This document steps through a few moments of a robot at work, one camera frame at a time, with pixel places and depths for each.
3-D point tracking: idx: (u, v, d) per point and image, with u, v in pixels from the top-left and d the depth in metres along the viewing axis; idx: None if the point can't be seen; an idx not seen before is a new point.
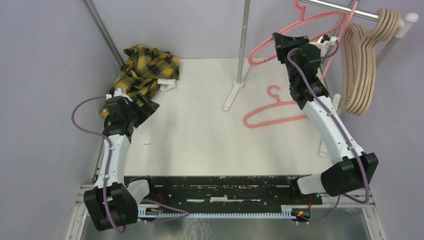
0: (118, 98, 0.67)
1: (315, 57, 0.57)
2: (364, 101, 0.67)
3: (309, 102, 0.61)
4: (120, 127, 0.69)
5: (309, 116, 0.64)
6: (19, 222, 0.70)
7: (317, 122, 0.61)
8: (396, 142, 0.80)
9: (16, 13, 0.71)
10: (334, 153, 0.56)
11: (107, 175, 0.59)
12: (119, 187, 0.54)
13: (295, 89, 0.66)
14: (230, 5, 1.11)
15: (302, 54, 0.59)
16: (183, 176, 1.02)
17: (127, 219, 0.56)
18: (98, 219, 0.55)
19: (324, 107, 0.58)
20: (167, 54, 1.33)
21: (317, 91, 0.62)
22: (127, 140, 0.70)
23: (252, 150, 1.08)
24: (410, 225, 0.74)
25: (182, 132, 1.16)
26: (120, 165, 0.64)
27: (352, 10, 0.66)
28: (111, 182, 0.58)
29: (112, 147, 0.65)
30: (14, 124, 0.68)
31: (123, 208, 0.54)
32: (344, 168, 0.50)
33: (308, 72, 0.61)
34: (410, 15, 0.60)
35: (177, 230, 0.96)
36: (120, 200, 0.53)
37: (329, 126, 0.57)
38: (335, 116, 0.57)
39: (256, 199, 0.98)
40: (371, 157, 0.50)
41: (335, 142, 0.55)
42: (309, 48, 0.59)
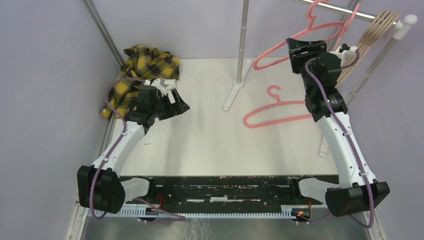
0: (151, 88, 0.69)
1: (335, 67, 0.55)
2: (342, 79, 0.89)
3: (325, 117, 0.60)
4: (141, 116, 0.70)
5: (323, 131, 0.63)
6: (18, 221, 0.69)
7: (331, 140, 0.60)
8: (396, 142, 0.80)
9: (16, 13, 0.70)
10: (344, 177, 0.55)
11: (107, 158, 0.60)
12: (109, 175, 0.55)
13: (311, 100, 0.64)
14: (230, 5, 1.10)
15: (321, 63, 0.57)
16: (183, 176, 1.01)
17: (107, 207, 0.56)
18: (84, 196, 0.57)
19: (341, 126, 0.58)
20: (167, 54, 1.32)
21: (335, 103, 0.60)
22: (142, 132, 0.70)
23: (253, 151, 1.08)
24: (410, 224, 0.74)
25: (183, 132, 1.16)
26: (123, 153, 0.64)
27: (353, 13, 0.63)
28: (107, 166, 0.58)
29: (124, 133, 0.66)
30: (14, 124, 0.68)
31: (107, 194, 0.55)
32: (351, 193, 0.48)
33: (326, 83, 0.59)
34: (409, 17, 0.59)
35: (177, 230, 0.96)
36: (107, 187, 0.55)
37: (343, 146, 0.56)
38: (351, 137, 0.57)
39: (256, 199, 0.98)
40: (382, 186, 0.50)
41: (347, 166, 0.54)
42: (328, 57, 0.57)
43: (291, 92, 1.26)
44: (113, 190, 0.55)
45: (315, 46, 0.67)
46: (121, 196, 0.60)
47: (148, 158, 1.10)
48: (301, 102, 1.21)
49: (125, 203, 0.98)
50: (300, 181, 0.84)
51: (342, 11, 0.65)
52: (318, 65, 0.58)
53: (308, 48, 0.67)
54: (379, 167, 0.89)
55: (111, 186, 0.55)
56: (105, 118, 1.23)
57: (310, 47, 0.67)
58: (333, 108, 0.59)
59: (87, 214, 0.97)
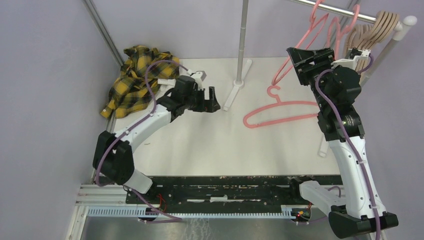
0: (189, 80, 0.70)
1: (353, 85, 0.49)
2: None
3: (339, 142, 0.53)
4: (172, 103, 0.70)
5: (333, 151, 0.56)
6: (19, 221, 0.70)
7: (342, 163, 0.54)
8: (395, 143, 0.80)
9: (16, 13, 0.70)
10: (352, 205, 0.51)
11: (128, 132, 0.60)
12: (125, 147, 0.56)
13: (324, 119, 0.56)
14: (230, 5, 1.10)
15: (338, 81, 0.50)
16: (183, 176, 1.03)
17: (113, 176, 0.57)
18: (97, 157, 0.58)
19: (356, 153, 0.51)
20: (167, 54, 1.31)
21: (351, 125, 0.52)
22: (168, 119, 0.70)
23: (254, 151, 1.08)
24: (408, 224, 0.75)
25: (186, 131, 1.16)
26: (145, 131, 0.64)
27: (355, 15, 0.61)
28: (126, 138, 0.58)
29: (151, 114, 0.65)
30: (14, 124, 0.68)
31: (118, 164, 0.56)
32: (360, 226, 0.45)
33: (343, 101, 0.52)
34: (409, 18, 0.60)
35: (177, 230, 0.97)
36: (120, 156, 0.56)
37: (355, 175, 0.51)
38: (365, 166, 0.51)
39: (256, 199, 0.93)
40: (392, 220, 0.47)
41: (357, 196, 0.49)
42: (344, 72, 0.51)
43: (291, 92, 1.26)
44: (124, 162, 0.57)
45: (321, 56, 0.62)
46: (130, 169, 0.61)
47: (148, 157, 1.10)
48: (301, 102, 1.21)
49: (125, 203, 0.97)
50: (300, 183, 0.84)
51: (344, 13, 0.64)
52: (334, 81, 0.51)
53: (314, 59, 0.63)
54: (378, 167, 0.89)
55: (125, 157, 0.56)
56: (105, 118, 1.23)
57: (316, 58, 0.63)
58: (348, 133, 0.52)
59: (87, 214, 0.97)
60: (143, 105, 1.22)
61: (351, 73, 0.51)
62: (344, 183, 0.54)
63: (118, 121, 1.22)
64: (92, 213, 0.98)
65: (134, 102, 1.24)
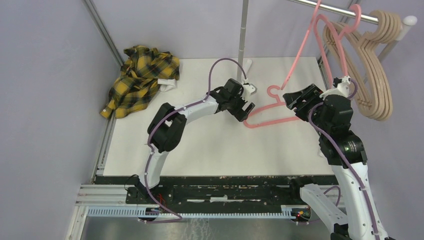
0: (238, 83, 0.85)
1: (345, 107, 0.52)
2: (385, 106, 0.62)
3: (342, 168, 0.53)
4: (220, 98, 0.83)
5: (336, 175, 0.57)
6: (18, 222, 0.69)
7: (345, 189, 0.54)
8: (396, 143, 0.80)
9: (16, 13, 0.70)
10: (355, 230, 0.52)
11: (185, 108, 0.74)
12: (181, 120, 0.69)
13: (325, 145, 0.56)
14: (230, 5, 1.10)
15: (330, 105, 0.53)
16: (183, 176, 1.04)
17: (163, 141, 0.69)
18: (154, 122, 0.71)
19: (358, 180, 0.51)
20: (167, 54, 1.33)
21: (355, 151, 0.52)
22: (214, 110, 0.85)
23: (255, 151, 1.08)
24: (408, 223, 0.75)
25: (198, 136, 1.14)
26: (195, 113, 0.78)
27: (358, 15, 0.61)
28: (183, 113, 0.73)
29: (204, 101, 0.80)
30: (14, 123, 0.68)
31: (171, 132, 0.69)
32: None
33: (339, 125, 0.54)
34: (409, 17, 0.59)
35: (177, 230, 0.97)
36: (174, 127, 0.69)
37: (358, 202, 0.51)
38: (367, 192, 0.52)
39: (256, 199, 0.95)
40: None
41: (359, 222, 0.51)
42: (335, 98, 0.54)
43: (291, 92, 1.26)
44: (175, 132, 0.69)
45: (308, 93, 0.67)
46: (175, 143, 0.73)
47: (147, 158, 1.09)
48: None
49: (125, 203, 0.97)
50: (301, 187, 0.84)
51: (345, 13, 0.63)
52: (327, 105, 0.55)
53: (302, 98, 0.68)
54: (379, 167, 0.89)
55: (177, 128, 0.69)
56: (105, 118, 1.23)
57: (304, 96, 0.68)
58: (348, 159, 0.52)
59: (87, 214, 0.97)
60: (143, 106, 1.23)
61: (341, 98, 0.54)
62: (346, 207, 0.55)
63: (117, 121, 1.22)
64: (92, 213, 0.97)
65: (134, 102, 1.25)
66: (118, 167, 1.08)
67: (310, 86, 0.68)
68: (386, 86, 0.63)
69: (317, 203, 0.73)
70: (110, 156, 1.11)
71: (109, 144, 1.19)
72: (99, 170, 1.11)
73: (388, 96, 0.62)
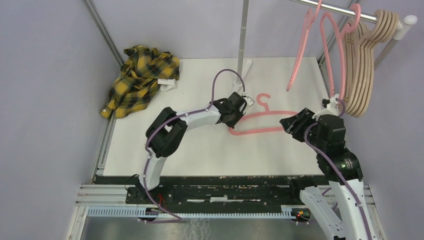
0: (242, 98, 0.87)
1: (338, 125, 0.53)
2: (362, 103, 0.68)
3: (339, 184, 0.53)
4: (224, 108, 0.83)
5: (334, 193, 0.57)
6: (18, 221, 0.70)
7: (342, 206, 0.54)
8: (395, 143, 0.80)
9: (16, 13, 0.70)
10: None
11: (187, 115, 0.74)
12: (180, 127, 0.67)
13: (322, 162, 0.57)
14: (230, 5, 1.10)
15: (324, 124, 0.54)
16: (183, 176, 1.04)
17: (159, 147, 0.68)
18: (154, 126, 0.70)
19: (355, 196, 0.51)
20: (167, 54, 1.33)
21: (351, 168, 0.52)
22: (215, 120, 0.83)
23: (254, 151, 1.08)
24: (408, 224, 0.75)
25: (205, 138, 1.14)
26: (197, 121, 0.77)
27: (357, 15, 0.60)
28: (184, 119, 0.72)
29: (207, 110, 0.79)
30: (14, 123, 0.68)
31: (168, 139, 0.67)
32: None
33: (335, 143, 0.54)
34: (409, 17, 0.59)
35: (177, 230, 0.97)
36: (174, 132, 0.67)
37: (355, 217, 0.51)
38: (363, 209, 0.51)
39: (256, 199, 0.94)
40: None
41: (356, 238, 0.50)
42: (329, 117, 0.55)
43: (291, 92, 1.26)
44: (173, 139, 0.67)
45: (301, 117, 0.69)
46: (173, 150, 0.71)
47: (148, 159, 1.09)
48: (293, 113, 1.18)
49: (125, 203, 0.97)
50: (301, 191, 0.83)
51: (345, 12, 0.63)
52: (321, 124, 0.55)
53: (298, 121, 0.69)
54: (378, 166, 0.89)
55: (176, 135, 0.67)
56: (105, 118, 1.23)
57: (299, 119, 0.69)
58: (344, 175, 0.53)
59: (87, 214, 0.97)
60: (143, 106, 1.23)
61: (333, 117, 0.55)
62: (344, 222, 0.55)
63: (117, 121, 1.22)
64: (92, 213, 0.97)
65: (134, 102, 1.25)
66: (118, 167, 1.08)
67: (304, 110, 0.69)
68: (369, 84, 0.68)
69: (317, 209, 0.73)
70: (110, 156, 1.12)
71: (109, 144, 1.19)
72: (99, 170, 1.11)
73: (368, 94, 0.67)
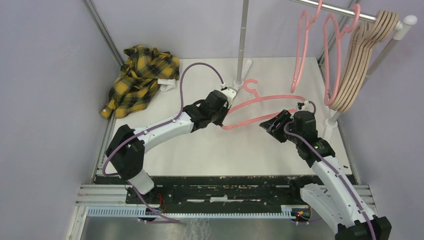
0: (223, 97, 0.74)
1: (309, 117, 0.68)
2: (348, 101, 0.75)
3: (317, 162, 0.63)
4: (198, 115, 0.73)
5: (318, 176, 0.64)
6: (17, 222, 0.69)
7: (327, 183, 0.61)
8: (396, 142, 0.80)
9: (17, 12, 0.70)
10: (346, 217, 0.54)
11: (147, 132, 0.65)
12: (136, 147, 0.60)
13: (302, 149, 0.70)
14: (230, 4, 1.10)
15: (298, 117, 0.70)
16: (183, 176, 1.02)
17: (120, 169, 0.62)
18: (112, 147, 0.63)
19: (332, 168, 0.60)
20: (167, 54, 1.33)
21: (323, 149, 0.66)
22: (189, 128, 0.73)
23: (255, 151, 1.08)
24: (408, 224, 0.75)
25: (205, 139, 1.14)
26: (163, 135, 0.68)
27: (356, 15, 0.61)
28: (142, 138, 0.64)
29: (174, 121, 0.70)
30: (14, 122, 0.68)
31: (127, 161, 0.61)
32: (357, 233, 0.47)
33: (310, 133, 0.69)
34: (409, 17, 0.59)
35: (177, 230, 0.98)
36: (130, 154, 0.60)
37: (338, 186, 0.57)
38: (343, 177, 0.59)
39: (256, 199, 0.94)
40: (383, 221, 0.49)
41: (345, 205, 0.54)
42: (302, 112, 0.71)
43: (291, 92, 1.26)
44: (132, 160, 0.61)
45: (282, 116, 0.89)
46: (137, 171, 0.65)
47: (147, 159, 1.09)
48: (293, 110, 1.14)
49: (125, 203, 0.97)
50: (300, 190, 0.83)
51: (345, 12, 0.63)
52: (297, 118, 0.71)
53: (278, 121, 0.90)
54: (378, 166, 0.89)
55: (133, 156, 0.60)
56: (105, 118, 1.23)
57: (279, 118, 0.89)
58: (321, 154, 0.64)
59: (87, 214, 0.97)
60: (142, 106, 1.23)
61: (306, 112, 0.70)
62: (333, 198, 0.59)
63: (117, 121, 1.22)
64: (92, 213, 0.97)
65: (134, 102, 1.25)
66: None
67: (284, 111, 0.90)
68: (359, 82, 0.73)
69: (319, 203, 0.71)
70: None
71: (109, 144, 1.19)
72: (99, 170, 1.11)
73: (354, 93, 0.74)
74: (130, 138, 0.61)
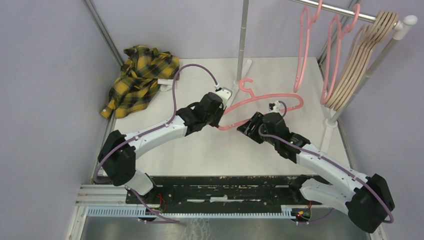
0: (216, 100, 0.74)
1: (276, 118, 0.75)
2: (343, 99, 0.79)
3: (297, 153, 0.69)
4: (193, 118, 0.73)
5: (304, 165, 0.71)
6: (17, 221, 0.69)
7: (315, 168, 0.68)
8: (396, 142, 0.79)
9: (16, 12, 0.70)
10: (345, 190, 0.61)
11: (138, 137, 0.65)
12: (128, 152, 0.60)
13: (281, 149, 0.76)
14: (229, 4, 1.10)
15: (267, 121, 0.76)
16: (183, 176, 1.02)
17: (111, 175, 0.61)
18: (103, 153, 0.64)
19: (312, 153, 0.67)
20: (167, 54, 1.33)
21: (297, 141, 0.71)
22: (183, 132, 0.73)
23: (254, 152, 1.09)
24: (408, 224, 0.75)
25: (205, 139, 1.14)
26: (156, 140, 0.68)
27: (356, 15, 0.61)
28: (133, 143, 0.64)
29: (167, 125, 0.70)
30: (14, 122, 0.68)
31: (118, 167, 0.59)
32: (361, 200, 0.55)
33: (281, 132, 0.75)
34: (409, 17, 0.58)
35: (177, 230, 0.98)
36: (121, 160, 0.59)
37: (326, 167, 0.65)
38: (326, 157, 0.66)
39: (256, 199, 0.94)
40: (376, 180, 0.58)
41: (339, 179, 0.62)
42: (269, 115, 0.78)
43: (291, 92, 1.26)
44: (124, 166, 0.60)
45: (255, 119, 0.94)
46: (128, 177, 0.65)
47: (147, 159, 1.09)
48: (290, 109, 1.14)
49: (125, 203, 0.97)
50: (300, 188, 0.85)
51: (345, 12, 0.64)
52: (266, 123, 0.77)
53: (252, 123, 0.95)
54: (378, 166, 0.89)
55: (125, 162, 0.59)
56: (105, 118, 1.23)
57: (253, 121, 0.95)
58: (300, 146, 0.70)
59: (87, 214, 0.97)
60: (142, 106, 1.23)
61: (273, 114, 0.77)
62: (326, 178, 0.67)
63: (117, 121, 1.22)
64: (92, 213, 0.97)
65: (134, 102, 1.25)
66: None
67: (256, 113, 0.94)
68: (357, 80, 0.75)
69: (322, 194, 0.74)
70: None
71: None
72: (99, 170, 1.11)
73: (349, 91, 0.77)
74: (122, 144, 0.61)
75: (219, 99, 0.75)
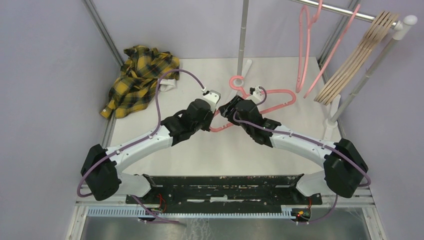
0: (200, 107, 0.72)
1: (249, 106, 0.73)
2: (333, 94, 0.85)
3: (271, 136, 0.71)
4: (179, 128, 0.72)
5: (280, 147, 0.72)
6: (17, 221, 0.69)
7: (290, 147, 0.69)
8: (396, 142, 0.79)
9: (17, 13, 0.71)
10: (318, 159, 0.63)
11: (119, 151, 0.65)
12: (109, 167, 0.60)
13: (256, 136, 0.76)
14: (229, 4, 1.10)
15: (241, 110, 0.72)
16: (183, 176, 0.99)
17: (94, 188, 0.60)
18: (85, 168, 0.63)
19: (284, 132, 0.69)
20: (167, 54, 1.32)
21: (270, 125, 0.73)
22: (168, 143, 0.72)
23: (253, 152, 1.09)
24: (408, 224, 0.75)
25: (205, 140, 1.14)
26: (140, 153, 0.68)
27: (353, 14, 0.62)
28: (114, 158, 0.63)
29: (151, 137, 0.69)
30: (14, 122, 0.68)
31: (99, 182, 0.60)
32: (333, 165, 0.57)
33: (255, 118, 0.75)
34: (409, 17, 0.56)
35: (177, 230, 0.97)
36: (102, 175, 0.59)
37: (298, 143, 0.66)
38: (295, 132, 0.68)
39: (256, 199, 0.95)
40: (342, 143, 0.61)
41: (310, 149, 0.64)
42: (242, 103, 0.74)
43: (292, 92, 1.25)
44: (105, 181, 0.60)
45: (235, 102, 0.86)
46: (111, 190, 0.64)
47: (147, 160, 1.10)
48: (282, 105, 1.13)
49: (125, 203, 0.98)
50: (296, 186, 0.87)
51: (344, 12, 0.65)
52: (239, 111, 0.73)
53: (231, 106, 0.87)
54: (378, 165, 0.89)
55: (106, 177, 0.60)
56: (105, 118, 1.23)
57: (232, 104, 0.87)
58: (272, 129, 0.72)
59: (87, 214, 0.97)
60: (142, 106, 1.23)
61: (245, 101, 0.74)
62: (301, 153, 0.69)
63: (118, 121, 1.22)
64: (92, 213, 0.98)
65: (134, 102, 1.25)
66: None
67: (236, 96, 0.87)
68: (349, 76, 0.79)
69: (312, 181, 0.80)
70: None
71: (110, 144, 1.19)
72: None
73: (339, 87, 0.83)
74: (103, 159, 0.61)
75: (206, 106, 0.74)
